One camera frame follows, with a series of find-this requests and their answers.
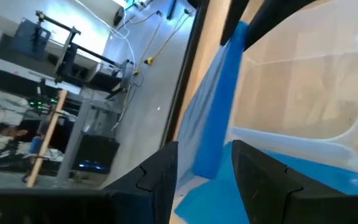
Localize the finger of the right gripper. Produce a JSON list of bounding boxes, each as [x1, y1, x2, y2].
[[244, 0, 318, 50], [220, 0, 250, 46]]

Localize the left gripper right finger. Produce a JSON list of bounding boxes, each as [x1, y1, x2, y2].
[[231, 139, 358, 224]]

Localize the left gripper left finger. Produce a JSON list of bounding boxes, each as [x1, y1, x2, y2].
[[101, 141, 179, 224]]

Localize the black box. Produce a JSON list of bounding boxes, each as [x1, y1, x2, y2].
[[72, 134, 121, 175]]

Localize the clear plastic bin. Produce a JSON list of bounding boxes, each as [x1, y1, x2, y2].
[[225, 0, 358, 200]]

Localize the grey table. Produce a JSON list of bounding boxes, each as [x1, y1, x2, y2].
[[56, 91, 126, 187]]

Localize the wooden plank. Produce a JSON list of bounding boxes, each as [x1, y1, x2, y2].
[[25, 89, 69, 189]]

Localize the black device green lights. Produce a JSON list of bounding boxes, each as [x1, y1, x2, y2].
[[26, 96, 59, 112]]

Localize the person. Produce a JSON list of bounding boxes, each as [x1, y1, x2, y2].
[[0, 119, 45, 156]]

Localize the yellow floor cable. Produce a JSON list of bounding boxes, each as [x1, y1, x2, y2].
[[134, 9, 192, 77]]

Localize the white floor cable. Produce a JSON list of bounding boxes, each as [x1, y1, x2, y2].
[[73, 0, 136, 66]]

